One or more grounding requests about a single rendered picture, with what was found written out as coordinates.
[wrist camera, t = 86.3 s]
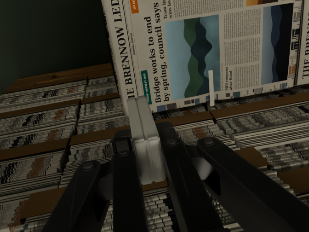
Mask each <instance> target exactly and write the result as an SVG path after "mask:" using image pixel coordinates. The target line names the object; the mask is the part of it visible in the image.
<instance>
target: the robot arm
mask: <svg viewBox="0 0 309 232"><path fill-rule="evenodd" d="M127 107H128V114H129V120H130V127H131V128H129V129H124V130H119V131H116V133H115V134H114V138H113V139H111V140H110V143H109V144H110V148H111V152H112V159H111V160H109V161H108V162H106V163H103V164H101V163H100V162H99V161H96V160H91V161H86V162H84V163H82V164H81V165H80V166H79V167H78V168H77V169H76V171H75V173H74V175H73V176H72V178H71V180H70V182H69V183H68V185H67V187H66V189H65V190H64V192H63V194H62V195H61V197H60V199H59V201H58V203H57V204H56V206H55V208H54V210H53V211H52V213H51V215H50V217H49V218H48V220H47V222H46V223H45V225H44V227H43V229H42V230H41V232H101V229H102V227H103V223H104V220H105V217H106V214H107V211H108V209H109V205H110V199H111V198H113V232H149V226H148V221H147V215H146V209H145V203H144V198H143V190H142V184H143V185H146V184H151V183H152V181H155V182H160V181H164V179H166V183H167V189H168V192H169V193H170V196H171V199H172V204H173V207H174V210H175V214H176V217H177V221H178V224H179V228H180V231H181V232H231V231H230V230H229V229H228V228H224V227H223V225H222V223H221V221H220V218H219V216H218V214H217V212H216V210H215V208H214V206H213V204H212V202H211V199H210V197H209V195H208V193H207V191H206V189H207V190H208V191H209V193H210V194H211V195H212V196H213V197H214V198H215V199H216V200H217V201H218V202H219V203H220V205H221V206H222V207H223V208H224V209H225V210H226V211H227V212H228V213H229V214H230V216H231V217H232V218H233V219H234V220H235V221H236V222H237V223H238V224H239V225H240V226H241V228H242V229H243V230H244V231H245V232H309V206H308V205H306V204H305V203H304V202H302V201H301V200H300V199H298V198H297V197H296V196H294V195H293V194H291V193H290V192H289V191H288V190H286V189H285V188H284V187H282V186H281V185H279V184H278V183H277V182H275V181H274V180H273V179H271V178H270V177H269V176H267V175H266V174H265V173H263V172H262V171H261V170H259V169H258V168H256V167H255V166H254V165H252V164H251V163H250V162H248V161H247V160H246V159H244V158H243V157H242V156H240V155H239V154H237V153H236V152H235V151H233V150H232V149H231V148H229V147H228V146H227V145H225V144H224V143H223V142H221V141H220V140H218V139H216V138H213V137H205V138H201V139H200V140H198V141H197V145H186V144H184V142H183V141H182V140H181V139H179V137H178V135H177V133H176V131H175V129H174V127H173V124H172V123H171V122H169V121H164V122H158V123H155V122H154V119H153V116H152V113H151V110H150V107H149V104H148V101H147V98H146V96H144V95H143V96H138V97H137V98H135V97H132V98H128V100H127Z"/></svg>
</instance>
